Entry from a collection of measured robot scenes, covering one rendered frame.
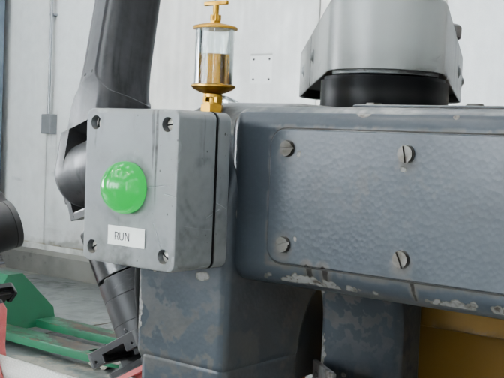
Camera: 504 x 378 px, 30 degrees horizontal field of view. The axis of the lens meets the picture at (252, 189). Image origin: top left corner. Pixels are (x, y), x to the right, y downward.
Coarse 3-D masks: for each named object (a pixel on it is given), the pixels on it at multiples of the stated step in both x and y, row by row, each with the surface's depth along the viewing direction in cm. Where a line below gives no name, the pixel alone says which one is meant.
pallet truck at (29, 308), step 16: (0, 272) 612; (16, 272) 614; (16, 288) 607; (32, 288) 617; (16, 304) 605; (32, 304) 614; (48, 304) 624; (16, 320) 603; (32, 320) 612; (48, 320) 611; (64, 320) 613; (16, 336) 565; (32, 336) 562; (48, 336) 564; (80, 336) 587; (96, 336) 577; (112, 336) 571; (64, 352) 538; (80, 352) 530
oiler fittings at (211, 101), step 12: (216, 12) 60; (204, 24) 59; (216, 24) 59; (192, 84) 60; (204, 84) 59; (216, 84) 59; (204, 96) 60; (216, 96) 60; (204, 108) 60; (216, 108) 60
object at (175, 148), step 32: (96, 128) 55; (128, 128) 54; (160, 128) 52; (192, 128) 52; (224, 128) 54; (96, 160) 55; (128, 160) 54; (160, 160) 52; (192, 160) 52; (224, 160) 54; (96, 192) 55; (160, 192) 52; (192, 192) 52; (224, 192) 54; (96, 224) 55; (128, 224) 54; (160, 224) 52; (192, 224) 52; (224, 224) 55; (96, 256) 55; (128, 256) 54; (160, 256) 52; (192, 256) 53; (224, 256) 55
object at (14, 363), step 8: (0, 360) 97; (8, 360) 96; (16, 360) 96; (8, 368) 96; (16, 368) 96; (24, 368) 95; (32, 368) 94; (40, 368) 93; (8, 376) 97; (16, 376) 96; (24, 376) 95; (32, 376) 94; (40, 376) 93; (48, 376) 92; (56, 376) 91; (64, 376) 90; (72, 376) 91
